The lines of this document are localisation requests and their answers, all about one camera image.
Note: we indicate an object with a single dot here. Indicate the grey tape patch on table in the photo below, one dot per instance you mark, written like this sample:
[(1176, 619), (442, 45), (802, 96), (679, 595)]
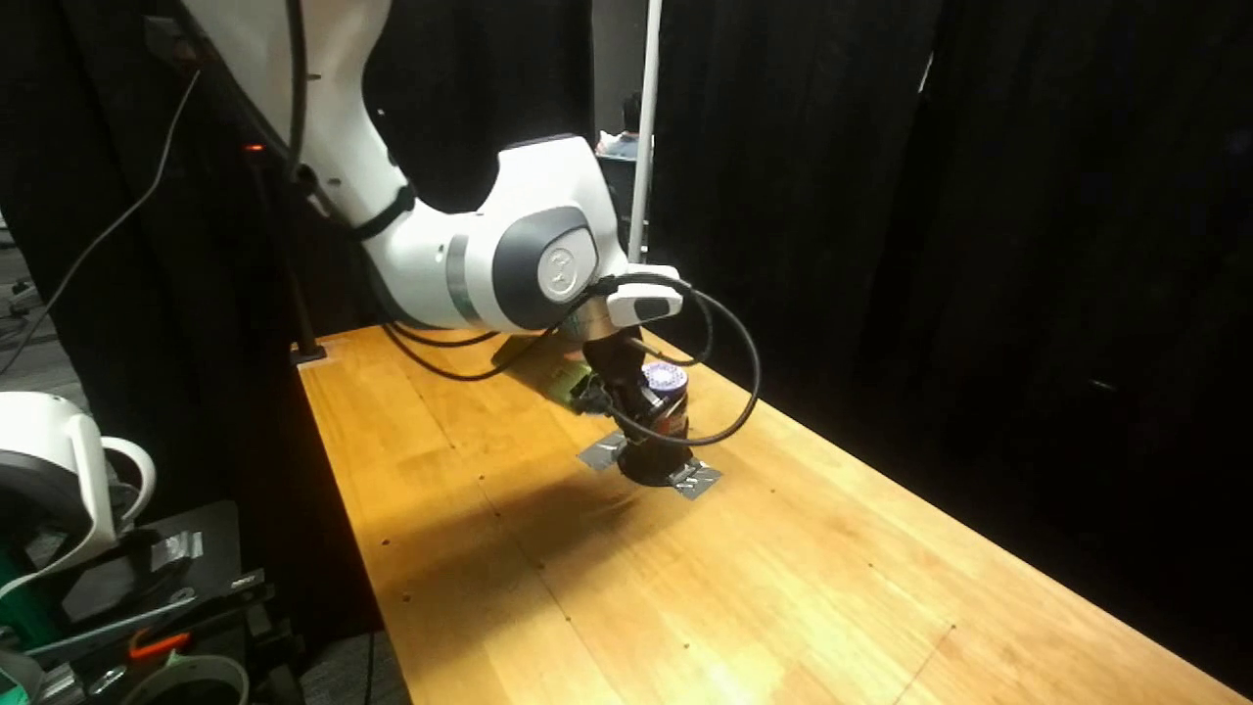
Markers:
[(650, 463)]

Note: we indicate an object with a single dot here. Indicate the white vertical pole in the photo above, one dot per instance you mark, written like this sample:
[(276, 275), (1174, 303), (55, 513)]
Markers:
[(649, 115)]

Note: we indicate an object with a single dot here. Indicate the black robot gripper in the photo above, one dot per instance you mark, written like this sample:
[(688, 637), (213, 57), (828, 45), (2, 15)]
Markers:
[(614, 354)]

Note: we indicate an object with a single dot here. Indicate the white jug with handle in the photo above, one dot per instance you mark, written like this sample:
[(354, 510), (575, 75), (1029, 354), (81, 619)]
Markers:
[(63, 472)]

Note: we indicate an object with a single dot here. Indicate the black tripod stand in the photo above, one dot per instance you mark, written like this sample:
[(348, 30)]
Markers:
[(305, 341)]

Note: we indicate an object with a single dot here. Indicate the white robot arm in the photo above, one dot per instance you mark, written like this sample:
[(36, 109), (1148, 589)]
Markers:
[(536, 250)]

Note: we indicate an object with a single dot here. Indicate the black equipment case with tape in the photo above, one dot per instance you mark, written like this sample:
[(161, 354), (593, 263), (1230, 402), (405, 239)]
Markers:
[(169, 616)]

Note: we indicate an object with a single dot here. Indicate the dark bottle with white cap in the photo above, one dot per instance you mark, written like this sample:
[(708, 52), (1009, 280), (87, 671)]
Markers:
[(662, 404)]

